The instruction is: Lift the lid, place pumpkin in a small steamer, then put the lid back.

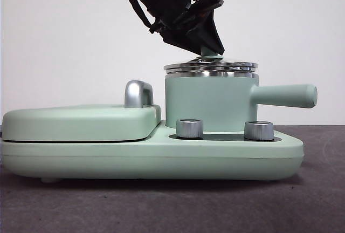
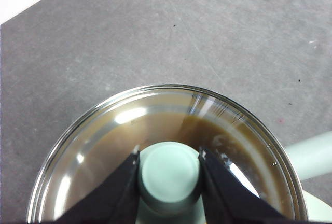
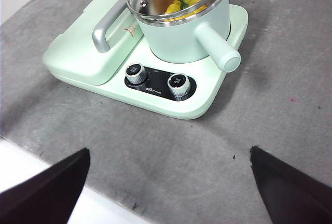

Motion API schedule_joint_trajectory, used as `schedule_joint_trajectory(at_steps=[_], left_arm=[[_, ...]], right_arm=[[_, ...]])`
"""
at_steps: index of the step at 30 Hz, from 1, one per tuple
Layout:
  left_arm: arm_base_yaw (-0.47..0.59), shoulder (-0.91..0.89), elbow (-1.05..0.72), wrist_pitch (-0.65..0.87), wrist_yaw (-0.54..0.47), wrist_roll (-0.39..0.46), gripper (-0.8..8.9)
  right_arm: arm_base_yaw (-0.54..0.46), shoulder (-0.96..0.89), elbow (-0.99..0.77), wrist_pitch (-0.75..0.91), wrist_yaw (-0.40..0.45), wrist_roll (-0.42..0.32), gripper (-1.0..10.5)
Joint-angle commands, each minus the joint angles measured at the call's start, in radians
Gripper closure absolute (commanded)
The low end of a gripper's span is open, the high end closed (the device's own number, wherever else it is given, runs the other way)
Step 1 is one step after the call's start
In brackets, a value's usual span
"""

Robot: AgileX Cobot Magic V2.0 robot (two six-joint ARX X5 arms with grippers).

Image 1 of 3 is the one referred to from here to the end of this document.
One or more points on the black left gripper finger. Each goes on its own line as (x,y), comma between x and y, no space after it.
(210,36)
(183,40)

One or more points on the mint green appliance base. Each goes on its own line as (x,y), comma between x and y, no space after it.
(215,158)

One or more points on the glass lid with green knob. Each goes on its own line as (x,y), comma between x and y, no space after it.
(210,65)

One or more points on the mint green grill cover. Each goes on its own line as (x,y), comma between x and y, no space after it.
(81,123)

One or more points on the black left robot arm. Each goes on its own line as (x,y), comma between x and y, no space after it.
(161,1)

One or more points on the silver control knob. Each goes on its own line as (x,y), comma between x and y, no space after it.
(189,128)
(258,130)

